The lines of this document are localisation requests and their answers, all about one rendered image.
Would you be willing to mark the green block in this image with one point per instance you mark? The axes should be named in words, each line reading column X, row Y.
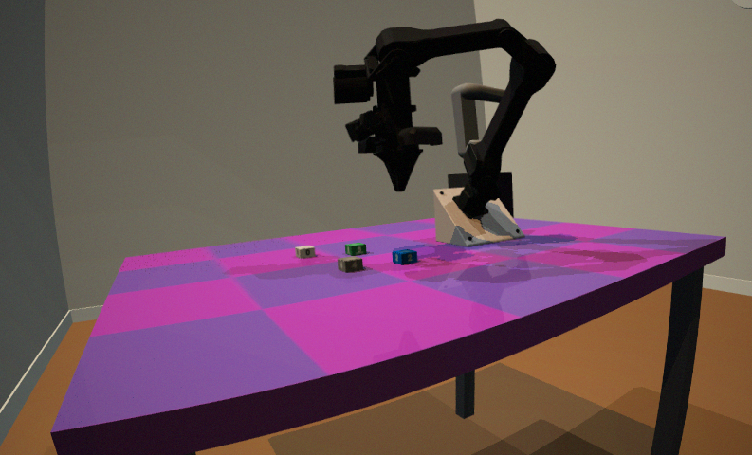
column 355, row 249

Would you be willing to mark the blue block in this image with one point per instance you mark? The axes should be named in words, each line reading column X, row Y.
column 405, row 256

